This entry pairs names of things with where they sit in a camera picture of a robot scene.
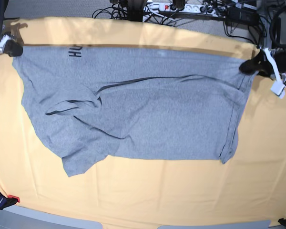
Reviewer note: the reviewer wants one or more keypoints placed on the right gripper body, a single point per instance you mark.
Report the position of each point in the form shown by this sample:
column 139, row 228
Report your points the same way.
column 3, row 41

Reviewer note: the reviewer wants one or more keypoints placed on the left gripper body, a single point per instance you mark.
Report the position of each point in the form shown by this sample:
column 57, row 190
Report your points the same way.
column 280, row 59

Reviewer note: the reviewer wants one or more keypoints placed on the grey t-shirt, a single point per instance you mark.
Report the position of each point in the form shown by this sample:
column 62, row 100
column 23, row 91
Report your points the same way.
column 87, row 103

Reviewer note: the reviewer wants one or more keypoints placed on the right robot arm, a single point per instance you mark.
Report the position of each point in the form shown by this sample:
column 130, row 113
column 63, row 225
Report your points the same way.
column 8, row 33

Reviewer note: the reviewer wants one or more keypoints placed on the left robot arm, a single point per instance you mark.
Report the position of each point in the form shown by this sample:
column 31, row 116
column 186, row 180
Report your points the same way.
column 270, row 62

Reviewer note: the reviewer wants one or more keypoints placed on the black power adapter brick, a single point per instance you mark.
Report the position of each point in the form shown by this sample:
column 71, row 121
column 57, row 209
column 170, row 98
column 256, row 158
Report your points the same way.
column 242, row 16

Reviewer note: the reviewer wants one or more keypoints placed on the white power strip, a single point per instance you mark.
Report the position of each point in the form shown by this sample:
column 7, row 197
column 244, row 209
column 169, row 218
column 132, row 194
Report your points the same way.
column 167, row 9

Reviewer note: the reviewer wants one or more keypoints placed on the blue clamp with red tip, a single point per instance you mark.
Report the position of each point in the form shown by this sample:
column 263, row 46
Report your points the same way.
column 8, row 201

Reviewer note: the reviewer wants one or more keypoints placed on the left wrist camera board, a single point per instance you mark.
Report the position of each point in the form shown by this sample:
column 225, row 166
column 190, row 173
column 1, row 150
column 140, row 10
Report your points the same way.
column 278, row 88

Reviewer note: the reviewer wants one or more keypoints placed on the black central post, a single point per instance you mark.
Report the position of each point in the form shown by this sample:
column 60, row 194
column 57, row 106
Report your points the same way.
column 135, row 10

